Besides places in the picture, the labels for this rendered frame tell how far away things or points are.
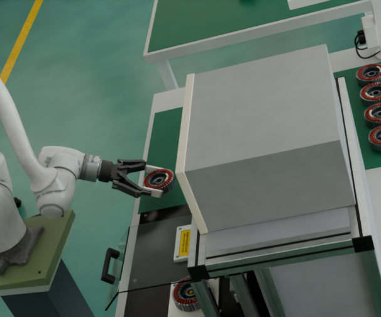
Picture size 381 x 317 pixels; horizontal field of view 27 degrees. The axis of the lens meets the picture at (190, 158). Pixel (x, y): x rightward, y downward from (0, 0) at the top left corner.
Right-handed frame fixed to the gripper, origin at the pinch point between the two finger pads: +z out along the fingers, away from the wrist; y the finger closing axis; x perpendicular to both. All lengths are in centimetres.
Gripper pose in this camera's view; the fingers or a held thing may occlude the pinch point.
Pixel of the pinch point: (158, 182)
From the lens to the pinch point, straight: 270.9
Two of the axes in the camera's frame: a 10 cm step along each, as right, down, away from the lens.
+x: -2.2, 7.6, 6.1
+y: 0.5, -6.1, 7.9
